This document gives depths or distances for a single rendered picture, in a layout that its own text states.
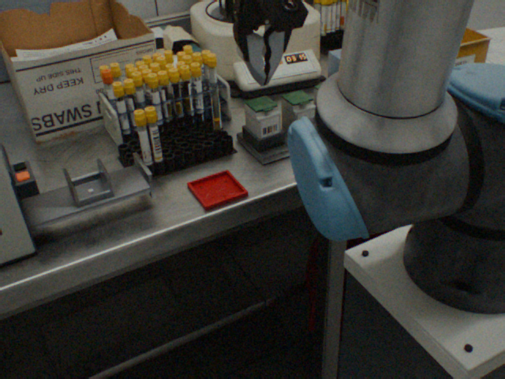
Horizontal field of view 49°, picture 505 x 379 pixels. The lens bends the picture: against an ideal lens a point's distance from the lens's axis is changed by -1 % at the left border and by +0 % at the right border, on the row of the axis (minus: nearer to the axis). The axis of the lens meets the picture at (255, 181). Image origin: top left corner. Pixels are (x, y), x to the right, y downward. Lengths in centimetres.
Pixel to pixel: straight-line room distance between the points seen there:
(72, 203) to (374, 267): 40
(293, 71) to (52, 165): 48
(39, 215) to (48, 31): 56
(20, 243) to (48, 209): 6
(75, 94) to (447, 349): 71
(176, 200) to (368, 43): 47
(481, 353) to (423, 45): 32
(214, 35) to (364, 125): 68
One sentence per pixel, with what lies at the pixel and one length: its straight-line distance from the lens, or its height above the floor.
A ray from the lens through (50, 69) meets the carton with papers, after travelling 97.
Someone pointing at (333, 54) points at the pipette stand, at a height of 97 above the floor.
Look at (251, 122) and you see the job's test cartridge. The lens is 87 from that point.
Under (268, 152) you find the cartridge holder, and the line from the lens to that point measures 87.
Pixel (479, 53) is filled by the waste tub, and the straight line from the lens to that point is 111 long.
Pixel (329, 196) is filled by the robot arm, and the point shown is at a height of 109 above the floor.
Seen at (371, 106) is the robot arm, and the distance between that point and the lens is 43.
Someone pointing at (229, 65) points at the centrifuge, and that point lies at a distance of 109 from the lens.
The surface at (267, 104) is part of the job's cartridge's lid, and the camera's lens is 86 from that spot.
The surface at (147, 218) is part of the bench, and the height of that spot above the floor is 87.
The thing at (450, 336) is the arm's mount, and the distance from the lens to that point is 60.
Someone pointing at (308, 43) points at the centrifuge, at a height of 94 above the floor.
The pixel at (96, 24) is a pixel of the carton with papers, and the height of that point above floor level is 97.
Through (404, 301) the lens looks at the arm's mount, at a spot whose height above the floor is 90.
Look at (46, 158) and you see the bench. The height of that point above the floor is 88.
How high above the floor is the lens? 135
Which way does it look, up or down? 35 degrees down
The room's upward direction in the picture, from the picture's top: 3 degrees counter-clockwise
